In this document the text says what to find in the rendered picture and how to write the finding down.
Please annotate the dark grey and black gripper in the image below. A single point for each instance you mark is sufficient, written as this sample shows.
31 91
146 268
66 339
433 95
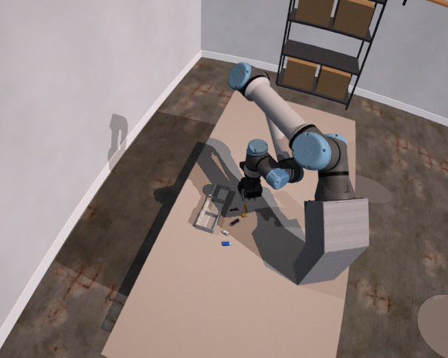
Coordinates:
247 186

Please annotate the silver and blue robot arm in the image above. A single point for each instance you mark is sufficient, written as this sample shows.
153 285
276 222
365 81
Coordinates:
309 149

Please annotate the grey rack of bins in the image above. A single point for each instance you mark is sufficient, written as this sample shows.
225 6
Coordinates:
212 209

